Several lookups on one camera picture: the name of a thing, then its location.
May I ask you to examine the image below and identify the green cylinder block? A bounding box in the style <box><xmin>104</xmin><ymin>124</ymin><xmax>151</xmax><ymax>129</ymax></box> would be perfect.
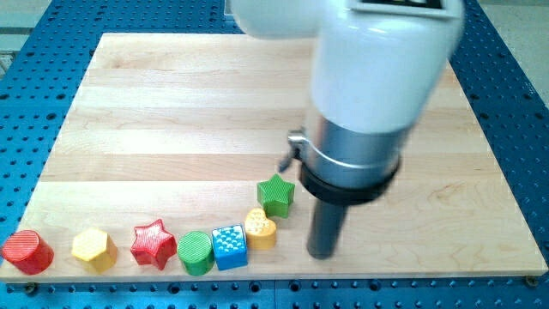
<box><xmin>177</xmin><ymin>231</ymin><xmax>214</xmax><ymax>276</ymax></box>

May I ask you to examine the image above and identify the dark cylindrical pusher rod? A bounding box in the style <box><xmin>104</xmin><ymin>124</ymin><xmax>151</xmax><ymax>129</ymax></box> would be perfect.
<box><xmin>307</xmin><ymin>200</ymin><xmax>348</xmax><ymax>259</ymax></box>

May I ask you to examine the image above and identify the red cylinder block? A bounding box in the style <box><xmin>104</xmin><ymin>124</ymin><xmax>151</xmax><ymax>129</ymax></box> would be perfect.
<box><xmin>1</xmin><ymin>230</ymin><xmax>54</xmax><ymax>275</ymax></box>

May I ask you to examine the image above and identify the yellow heart block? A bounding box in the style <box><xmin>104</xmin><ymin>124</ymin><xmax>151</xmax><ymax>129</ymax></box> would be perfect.
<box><xmin>244</xmin><ymin>208</ymin><xmax>277</xmax><ymax>250</ymax></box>

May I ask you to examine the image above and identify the yellow hexagon block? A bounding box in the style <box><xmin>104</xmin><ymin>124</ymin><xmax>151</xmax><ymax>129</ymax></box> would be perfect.
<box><xmin>71</xmin><ymin>228</ymin><xmax>118</xmax><ymax>274</ymax></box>

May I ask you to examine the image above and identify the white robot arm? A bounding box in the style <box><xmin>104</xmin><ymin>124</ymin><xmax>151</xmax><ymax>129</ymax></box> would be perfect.
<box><xmin>227</xmin><ymin>0</ymin><xmax>464</xmax><ymax>259</ymax></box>

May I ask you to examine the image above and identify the red star block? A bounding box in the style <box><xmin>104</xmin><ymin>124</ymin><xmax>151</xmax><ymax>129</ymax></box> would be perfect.
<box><xmin>130</xmin><ymin>219</ymin><xmax>177</xmax><ymax>270</ymax></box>

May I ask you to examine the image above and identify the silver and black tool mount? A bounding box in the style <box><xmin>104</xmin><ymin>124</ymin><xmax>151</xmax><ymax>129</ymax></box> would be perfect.
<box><xmin>278</xmin><ymin>106</ymin><xmax>408</xmax><ymax>205</ymax></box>

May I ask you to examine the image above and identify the green star block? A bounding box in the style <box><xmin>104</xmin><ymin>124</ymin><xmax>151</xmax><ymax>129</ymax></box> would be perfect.
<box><xmin>256</xmin><ymin>174</ymin><xmax>295</xmax><ymax>218</ymax></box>

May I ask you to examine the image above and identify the blue cube block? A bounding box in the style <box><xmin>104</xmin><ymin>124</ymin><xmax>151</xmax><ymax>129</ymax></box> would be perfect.
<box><xmin>212</xmin><ymin>224</ymin><xmax>248</xmax><ymax>270</ymax></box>

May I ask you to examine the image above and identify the wooden board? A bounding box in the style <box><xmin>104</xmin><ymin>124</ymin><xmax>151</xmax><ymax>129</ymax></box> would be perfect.
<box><xmin>21</xmin><ymin>33</ymin><xmax>547</xmax><ymax>282</ymax></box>

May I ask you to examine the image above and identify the blue perforated table plate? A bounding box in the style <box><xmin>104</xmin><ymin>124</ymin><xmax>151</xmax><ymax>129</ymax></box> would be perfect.
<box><xmin>1</xmin><ymin>1</ymin><xmax>548</xmax><ymax>308</ymax></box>

